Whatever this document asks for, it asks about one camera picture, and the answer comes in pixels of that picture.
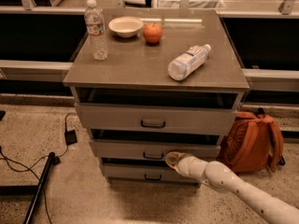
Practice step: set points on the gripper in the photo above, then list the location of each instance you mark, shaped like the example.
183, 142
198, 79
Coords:
184, 164

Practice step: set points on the grey drawer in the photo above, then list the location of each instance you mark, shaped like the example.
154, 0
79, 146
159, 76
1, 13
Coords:
159, 119
150, 146
142, 170

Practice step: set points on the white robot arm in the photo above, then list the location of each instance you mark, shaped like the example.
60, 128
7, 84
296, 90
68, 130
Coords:
219, 177

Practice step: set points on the grey bottom drawer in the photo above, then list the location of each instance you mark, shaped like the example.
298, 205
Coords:
142, 170

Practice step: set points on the grey drawer cabinet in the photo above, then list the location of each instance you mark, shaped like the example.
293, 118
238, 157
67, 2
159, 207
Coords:
136, 73

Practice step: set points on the grey top drawer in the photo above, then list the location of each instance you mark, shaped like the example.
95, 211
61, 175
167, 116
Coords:
159, 119

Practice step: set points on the orange backpack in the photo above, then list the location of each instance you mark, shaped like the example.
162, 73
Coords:
254, 142

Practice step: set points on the lying white plastic bottle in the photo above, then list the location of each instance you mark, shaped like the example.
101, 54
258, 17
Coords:
188, 62

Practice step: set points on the black power adapter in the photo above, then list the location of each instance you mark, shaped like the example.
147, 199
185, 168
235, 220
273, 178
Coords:
70, 137

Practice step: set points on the red apple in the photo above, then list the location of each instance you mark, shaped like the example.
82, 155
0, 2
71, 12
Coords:
152, 32

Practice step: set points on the black stand leg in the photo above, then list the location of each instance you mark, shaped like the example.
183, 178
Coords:
36, 191

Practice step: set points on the white bowl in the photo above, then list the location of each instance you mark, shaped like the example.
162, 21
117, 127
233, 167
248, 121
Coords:
126, 27

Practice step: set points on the upright clear water bottle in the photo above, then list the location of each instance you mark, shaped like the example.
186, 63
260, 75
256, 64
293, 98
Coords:
95, 24

